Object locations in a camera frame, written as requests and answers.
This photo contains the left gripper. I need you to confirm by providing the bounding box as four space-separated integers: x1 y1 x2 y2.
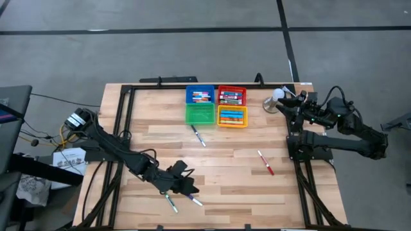
150 160 200 196

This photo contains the black floor bar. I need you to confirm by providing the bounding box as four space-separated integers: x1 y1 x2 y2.
8 153 85 187

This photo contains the white lamp cable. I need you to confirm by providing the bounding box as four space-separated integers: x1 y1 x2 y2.
281 85 298 97

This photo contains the blue plastic basket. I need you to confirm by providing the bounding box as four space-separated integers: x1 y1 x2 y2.
186 85 216 105

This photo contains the grey chair base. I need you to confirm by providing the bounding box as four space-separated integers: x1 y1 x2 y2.
380 112 411 132

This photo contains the thin green marker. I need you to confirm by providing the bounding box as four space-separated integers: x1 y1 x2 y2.
164 192 179 214

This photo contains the black power strip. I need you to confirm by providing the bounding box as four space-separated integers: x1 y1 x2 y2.
139 76 198 83

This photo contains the brass lamp with white bulb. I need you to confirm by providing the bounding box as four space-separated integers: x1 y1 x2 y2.
262 88 286 114

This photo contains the thin dark blue marker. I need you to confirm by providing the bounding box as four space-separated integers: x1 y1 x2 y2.
191 124 207 148

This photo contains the yellow plastic basket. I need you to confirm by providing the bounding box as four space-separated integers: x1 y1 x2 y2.
216 105 249 128

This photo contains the patterned grey cloth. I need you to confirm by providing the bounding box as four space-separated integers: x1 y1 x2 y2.
15 175 52 207

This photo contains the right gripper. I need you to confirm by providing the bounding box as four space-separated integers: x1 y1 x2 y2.
275 91 335 132

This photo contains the white printed paper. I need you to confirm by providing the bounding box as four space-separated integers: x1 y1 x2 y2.
52 147 87 190

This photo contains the yellow cable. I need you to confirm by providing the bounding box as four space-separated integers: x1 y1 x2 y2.
19 123 78 147

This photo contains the red plastic basket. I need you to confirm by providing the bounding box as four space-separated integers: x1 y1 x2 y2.
216 85 247 107

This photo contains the black floor cable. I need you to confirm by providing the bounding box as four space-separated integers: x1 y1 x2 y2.
31 92 101 108

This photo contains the purple white marker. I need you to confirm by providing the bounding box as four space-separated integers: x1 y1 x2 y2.
188 193 204 207

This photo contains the thin red marker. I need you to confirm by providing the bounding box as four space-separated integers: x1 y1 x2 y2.
256 150 275 176

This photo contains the dark grey side desk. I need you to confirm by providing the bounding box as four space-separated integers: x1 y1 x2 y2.
0 85 33 231

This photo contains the green plastic basket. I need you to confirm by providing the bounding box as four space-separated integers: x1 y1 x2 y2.
184 103 216 126

